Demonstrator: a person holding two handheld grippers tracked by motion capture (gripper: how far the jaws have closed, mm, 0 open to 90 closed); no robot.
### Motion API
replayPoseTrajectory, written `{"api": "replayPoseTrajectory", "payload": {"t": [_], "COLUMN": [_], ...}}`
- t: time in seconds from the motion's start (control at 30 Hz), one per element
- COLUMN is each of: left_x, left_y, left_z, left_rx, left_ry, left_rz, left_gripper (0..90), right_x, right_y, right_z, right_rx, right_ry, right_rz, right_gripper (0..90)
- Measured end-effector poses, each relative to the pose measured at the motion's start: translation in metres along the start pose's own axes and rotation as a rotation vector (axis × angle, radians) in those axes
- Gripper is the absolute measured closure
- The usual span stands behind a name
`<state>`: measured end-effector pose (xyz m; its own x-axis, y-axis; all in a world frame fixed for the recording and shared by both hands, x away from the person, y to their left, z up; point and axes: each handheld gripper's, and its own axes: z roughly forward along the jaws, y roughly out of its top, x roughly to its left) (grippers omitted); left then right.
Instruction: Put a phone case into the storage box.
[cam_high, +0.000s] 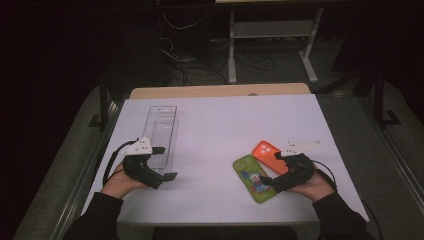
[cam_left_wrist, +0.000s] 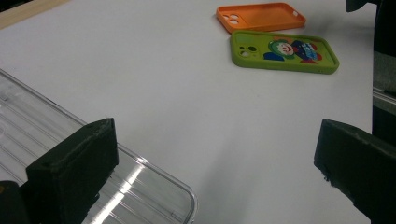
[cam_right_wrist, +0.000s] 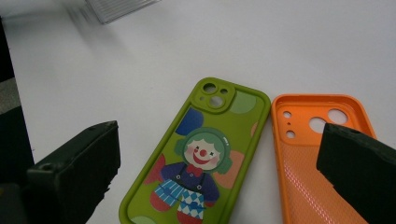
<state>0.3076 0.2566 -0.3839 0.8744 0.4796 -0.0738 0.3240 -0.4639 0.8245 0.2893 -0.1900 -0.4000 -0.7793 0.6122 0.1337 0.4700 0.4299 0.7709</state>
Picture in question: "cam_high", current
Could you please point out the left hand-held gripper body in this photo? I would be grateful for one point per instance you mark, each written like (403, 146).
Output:
(141, 168)

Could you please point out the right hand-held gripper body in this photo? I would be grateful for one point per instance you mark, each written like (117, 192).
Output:
(298, 170)

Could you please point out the orange phone case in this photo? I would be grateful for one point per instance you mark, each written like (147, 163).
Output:
(270, 161)

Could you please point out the green cartoon phone case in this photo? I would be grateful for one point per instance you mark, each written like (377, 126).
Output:
(248, 173)

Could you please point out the clear plastic tray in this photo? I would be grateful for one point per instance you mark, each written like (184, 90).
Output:
(163, 130)

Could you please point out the person's right hand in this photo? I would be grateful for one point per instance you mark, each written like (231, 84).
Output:
(316, 188)

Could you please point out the person's left hand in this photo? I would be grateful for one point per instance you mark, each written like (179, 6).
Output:
(118, 185)

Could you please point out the black metal stand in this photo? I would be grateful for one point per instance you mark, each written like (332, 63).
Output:
(104, 100)
(378, 100)

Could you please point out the light wooden board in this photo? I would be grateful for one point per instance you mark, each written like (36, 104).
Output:
(216, 90)

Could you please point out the metal table rail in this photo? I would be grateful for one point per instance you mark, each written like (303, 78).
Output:
(83, 186)
(396, 166)

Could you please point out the white metal desk frame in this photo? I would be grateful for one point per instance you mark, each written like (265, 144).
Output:
(273, 29)

